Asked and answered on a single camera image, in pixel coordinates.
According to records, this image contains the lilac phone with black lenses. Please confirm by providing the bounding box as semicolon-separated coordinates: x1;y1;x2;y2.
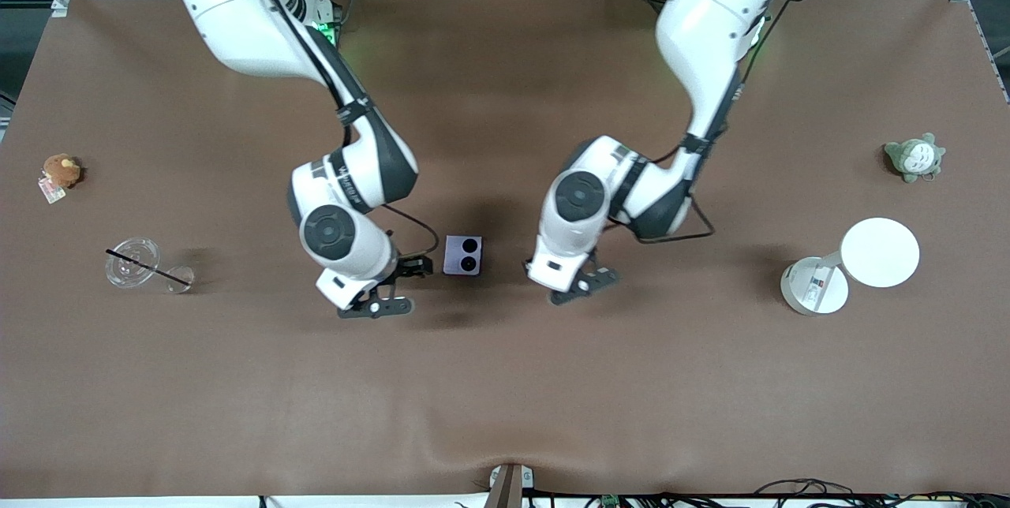
443;235;483;278

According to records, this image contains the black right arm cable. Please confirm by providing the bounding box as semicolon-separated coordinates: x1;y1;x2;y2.
235;0;440;258

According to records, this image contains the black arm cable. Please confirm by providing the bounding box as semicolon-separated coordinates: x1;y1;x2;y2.
235;0;440;258
606;0;791;246

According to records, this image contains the grey totoro plush toy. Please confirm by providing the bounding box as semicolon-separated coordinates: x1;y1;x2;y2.
883;133;947;185

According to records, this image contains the black drinking straw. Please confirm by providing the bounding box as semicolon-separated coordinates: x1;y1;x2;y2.
105;249;192;286

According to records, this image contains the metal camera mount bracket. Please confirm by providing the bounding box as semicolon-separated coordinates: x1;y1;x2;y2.
485;462;535;508

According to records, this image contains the brown monkey plush with tag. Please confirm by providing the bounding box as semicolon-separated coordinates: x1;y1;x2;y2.
37;153;84;205

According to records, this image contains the white round desk lamp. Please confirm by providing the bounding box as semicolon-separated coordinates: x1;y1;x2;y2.
780;217;922;317

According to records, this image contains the clear plastic cup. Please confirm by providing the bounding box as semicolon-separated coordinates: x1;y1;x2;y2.
105;236;196;295

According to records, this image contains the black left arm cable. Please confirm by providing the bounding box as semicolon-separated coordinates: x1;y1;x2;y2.
606;0;791;246

